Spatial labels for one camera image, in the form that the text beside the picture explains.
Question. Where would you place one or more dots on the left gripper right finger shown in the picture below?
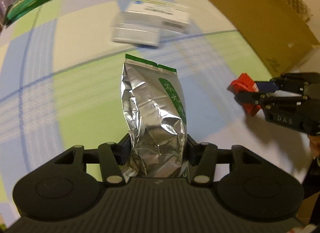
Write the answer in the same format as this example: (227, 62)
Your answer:
(202, 156)

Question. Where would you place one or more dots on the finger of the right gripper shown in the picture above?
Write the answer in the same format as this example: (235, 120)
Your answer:
(266, 86)
(254, 98)

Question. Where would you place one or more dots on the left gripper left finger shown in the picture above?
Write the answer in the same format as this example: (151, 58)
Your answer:
(111, 157)

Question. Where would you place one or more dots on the red small packet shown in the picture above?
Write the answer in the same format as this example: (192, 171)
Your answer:
(245, 83)

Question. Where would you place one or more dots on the silver green tea bag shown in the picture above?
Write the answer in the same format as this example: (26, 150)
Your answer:
(154, 110)

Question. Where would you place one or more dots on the white green medicine box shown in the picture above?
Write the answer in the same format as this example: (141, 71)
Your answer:
(159, 13)

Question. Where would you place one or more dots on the right hand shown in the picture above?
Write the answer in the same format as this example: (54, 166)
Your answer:
(314, 145)

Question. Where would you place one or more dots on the brown cardboard box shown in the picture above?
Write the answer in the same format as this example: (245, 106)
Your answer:
(274, 30)

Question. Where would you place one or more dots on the plaid tablecloth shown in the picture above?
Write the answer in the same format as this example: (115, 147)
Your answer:
(60, 86)

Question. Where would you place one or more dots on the clear plastic packet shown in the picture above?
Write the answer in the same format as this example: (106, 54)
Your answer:
(137, 29)

